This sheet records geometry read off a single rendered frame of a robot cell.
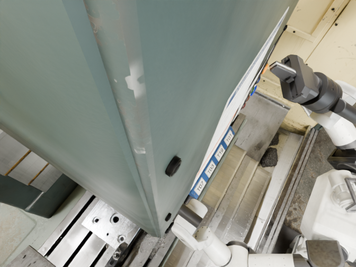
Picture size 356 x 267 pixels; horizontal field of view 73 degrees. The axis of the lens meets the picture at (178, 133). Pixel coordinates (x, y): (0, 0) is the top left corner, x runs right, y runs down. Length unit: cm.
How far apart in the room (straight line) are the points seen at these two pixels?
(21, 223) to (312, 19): 189
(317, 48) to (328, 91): 76
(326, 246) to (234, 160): 79
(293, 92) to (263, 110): 109
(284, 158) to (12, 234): 175
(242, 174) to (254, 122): 36
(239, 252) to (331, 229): 31
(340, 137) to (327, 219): 31
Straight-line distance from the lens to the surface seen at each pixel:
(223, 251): 90
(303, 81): 60
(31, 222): 176
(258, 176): 161
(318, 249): 94
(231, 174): 151
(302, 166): 164
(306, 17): 133
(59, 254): 133
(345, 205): 90
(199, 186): 125
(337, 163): 113
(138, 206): 18
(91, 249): 128
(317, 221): 97
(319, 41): 139
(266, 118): 169
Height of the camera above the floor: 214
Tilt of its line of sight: 63 degrees down
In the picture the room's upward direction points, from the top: 6 degrees clockwise
